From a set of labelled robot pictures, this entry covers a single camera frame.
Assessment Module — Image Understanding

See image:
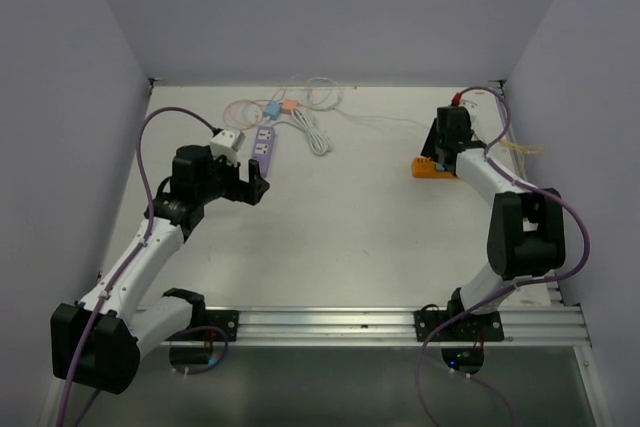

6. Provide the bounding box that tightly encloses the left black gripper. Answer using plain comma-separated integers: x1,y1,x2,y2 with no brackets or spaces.
196,145,268,205

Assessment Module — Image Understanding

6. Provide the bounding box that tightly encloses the orange power strip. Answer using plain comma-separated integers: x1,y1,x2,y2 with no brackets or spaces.
411,157,456,179

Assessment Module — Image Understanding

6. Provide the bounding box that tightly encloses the purple power strip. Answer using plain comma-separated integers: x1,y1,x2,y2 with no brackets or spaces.
251,125,276,178

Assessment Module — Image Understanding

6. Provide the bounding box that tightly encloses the blue usb charger plug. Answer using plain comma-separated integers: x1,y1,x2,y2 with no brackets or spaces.
263,101,282,120

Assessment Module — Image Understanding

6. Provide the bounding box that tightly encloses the pink usb charger plug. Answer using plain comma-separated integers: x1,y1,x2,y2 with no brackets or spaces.
281,99,299,115

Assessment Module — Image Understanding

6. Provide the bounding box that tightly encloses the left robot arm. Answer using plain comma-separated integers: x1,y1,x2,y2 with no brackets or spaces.
50,145,269,394

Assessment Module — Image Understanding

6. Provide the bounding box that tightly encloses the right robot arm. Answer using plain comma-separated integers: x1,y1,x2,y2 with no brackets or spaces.
422,105,566,340

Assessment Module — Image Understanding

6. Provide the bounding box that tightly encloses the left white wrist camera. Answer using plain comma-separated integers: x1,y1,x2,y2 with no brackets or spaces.
209,129,246,165

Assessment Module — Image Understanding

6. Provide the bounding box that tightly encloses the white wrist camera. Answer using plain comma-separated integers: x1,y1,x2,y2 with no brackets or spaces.
209,129,246,165
450,93,478,136

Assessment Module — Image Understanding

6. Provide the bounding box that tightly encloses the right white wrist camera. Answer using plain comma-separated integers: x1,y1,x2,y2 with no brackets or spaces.
450,93,478,136

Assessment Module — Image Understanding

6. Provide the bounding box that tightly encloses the white coiled power cord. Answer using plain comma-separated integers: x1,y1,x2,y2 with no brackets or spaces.
272,106,332,157

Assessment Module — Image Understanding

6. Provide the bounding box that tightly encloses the pink thin usb cable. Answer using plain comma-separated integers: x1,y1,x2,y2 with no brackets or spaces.
222,84,301,131

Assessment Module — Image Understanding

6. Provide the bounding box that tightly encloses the white thin usb cable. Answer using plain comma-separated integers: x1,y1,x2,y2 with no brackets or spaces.
269,75,426,128

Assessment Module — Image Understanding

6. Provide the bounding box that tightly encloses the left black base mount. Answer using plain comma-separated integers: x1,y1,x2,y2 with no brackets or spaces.
163,288,240,342

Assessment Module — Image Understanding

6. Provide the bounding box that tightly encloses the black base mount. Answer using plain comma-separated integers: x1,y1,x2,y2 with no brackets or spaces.
163,288,240,342
413,304,505,343

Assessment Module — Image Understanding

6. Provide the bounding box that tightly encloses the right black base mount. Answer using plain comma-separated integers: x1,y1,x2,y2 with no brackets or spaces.
413,304,505,343

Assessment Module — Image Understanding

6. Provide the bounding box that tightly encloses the aluminium front rail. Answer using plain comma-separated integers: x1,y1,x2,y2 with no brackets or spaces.
134,302,594,348

